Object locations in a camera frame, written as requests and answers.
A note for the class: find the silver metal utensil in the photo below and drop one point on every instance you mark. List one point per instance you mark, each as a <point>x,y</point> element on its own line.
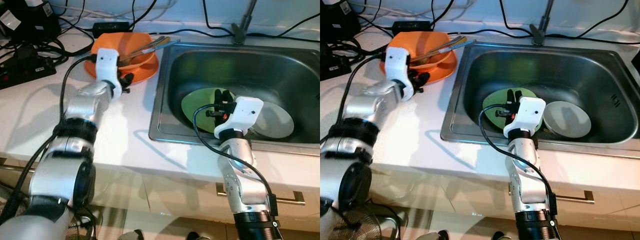
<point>467,44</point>
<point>172,43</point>

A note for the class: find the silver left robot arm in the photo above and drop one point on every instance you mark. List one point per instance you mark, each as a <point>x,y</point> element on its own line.
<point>367,105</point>
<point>80,107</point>

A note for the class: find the green round plate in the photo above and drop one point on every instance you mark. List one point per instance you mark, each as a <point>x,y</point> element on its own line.
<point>492,102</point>
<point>192,107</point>

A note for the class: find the orange plastic plate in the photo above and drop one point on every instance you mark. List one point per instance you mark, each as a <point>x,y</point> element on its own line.
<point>442,74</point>
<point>145,75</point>

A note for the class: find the stainless steel sink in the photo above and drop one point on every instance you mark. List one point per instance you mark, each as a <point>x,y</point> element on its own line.
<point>260,70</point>
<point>575,70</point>

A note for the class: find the black power adapter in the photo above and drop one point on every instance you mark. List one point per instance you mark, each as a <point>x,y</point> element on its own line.
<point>111,26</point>
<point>407,26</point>

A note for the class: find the grey round plate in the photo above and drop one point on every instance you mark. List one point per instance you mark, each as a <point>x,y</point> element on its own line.
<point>275,122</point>
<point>567,120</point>

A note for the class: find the metal sink faucet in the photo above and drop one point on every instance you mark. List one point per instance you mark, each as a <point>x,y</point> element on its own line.
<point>539,30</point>
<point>242,27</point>

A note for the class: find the black power strip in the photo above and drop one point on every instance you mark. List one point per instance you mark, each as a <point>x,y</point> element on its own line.
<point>332,62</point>
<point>25,70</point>

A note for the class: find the black electronic device box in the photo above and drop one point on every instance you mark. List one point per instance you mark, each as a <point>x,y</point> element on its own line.
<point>337,20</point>
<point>30,20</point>

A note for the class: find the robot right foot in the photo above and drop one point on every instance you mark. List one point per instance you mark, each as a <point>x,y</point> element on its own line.
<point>197,236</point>
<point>502,236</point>

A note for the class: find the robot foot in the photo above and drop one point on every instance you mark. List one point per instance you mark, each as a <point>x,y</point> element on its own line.
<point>131,235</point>
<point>197,236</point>
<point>432,235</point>
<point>502,236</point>

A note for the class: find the black appliance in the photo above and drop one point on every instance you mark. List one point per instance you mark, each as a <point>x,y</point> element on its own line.
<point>636,62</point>

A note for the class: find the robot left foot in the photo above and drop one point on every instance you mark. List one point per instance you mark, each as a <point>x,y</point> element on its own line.
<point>131,235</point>
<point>432,235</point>

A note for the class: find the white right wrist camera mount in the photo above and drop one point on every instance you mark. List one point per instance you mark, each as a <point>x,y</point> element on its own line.
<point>530,112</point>
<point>245,112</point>

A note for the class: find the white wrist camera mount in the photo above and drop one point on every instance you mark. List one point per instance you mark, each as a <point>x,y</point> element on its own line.
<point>530,112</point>
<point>245,112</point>
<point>106,62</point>
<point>397,62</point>

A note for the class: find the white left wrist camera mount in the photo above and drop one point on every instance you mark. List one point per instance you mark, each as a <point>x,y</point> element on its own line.
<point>106,62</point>
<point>397,62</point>

